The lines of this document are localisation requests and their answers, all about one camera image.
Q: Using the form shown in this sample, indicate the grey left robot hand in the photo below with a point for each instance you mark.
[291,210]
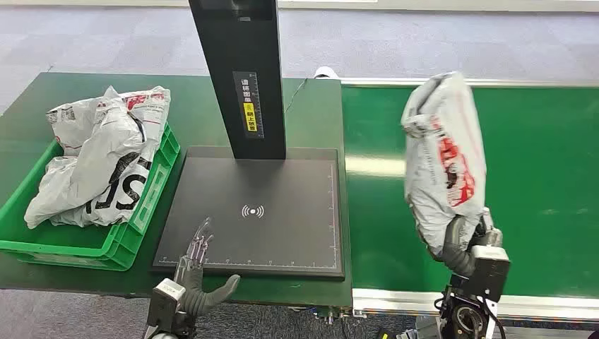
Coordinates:
[193,292]

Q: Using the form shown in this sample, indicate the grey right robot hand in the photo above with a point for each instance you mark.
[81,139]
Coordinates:
[456,252]

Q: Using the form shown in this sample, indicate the white courier bag red print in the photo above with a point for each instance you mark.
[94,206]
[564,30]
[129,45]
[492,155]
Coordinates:
[440,154]

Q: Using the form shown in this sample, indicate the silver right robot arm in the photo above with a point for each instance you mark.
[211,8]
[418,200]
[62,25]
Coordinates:
[468,318]

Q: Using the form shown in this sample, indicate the black weighing device platform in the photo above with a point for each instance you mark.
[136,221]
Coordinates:
[280,234]

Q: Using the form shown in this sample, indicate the green plastic basket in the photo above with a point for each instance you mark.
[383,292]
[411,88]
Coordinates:
[93,245]

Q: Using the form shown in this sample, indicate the black weighing device column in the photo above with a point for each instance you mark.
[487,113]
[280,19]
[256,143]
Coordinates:
[234,47]

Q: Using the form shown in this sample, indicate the green conveyor belt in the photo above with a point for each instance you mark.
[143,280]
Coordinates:
[538,187]

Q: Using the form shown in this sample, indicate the metal fitting under table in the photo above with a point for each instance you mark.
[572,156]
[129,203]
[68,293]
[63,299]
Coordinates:
[330,316]

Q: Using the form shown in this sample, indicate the white courier bag black letters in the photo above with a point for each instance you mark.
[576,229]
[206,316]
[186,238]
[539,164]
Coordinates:
[103,168]

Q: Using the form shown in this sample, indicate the white courier bag with labels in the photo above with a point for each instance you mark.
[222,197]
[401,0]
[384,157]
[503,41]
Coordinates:
[149,105]

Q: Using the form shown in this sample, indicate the black yellow column label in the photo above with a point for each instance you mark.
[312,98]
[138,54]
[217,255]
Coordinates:
[249,103]

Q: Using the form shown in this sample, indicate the white rounded object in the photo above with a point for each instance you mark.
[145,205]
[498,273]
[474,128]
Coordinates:
[326,72]

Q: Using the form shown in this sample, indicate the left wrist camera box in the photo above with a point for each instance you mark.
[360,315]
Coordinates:
[164,299]

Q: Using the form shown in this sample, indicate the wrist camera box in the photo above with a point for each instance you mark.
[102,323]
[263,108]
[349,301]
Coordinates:
[491,271]
[164,299]

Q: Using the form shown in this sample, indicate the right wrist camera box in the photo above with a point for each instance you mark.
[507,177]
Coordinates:
[491,271]

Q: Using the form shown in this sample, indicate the aluminium conveyor frame rail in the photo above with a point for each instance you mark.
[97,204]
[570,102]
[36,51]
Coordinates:
[398,301]
[515,83]

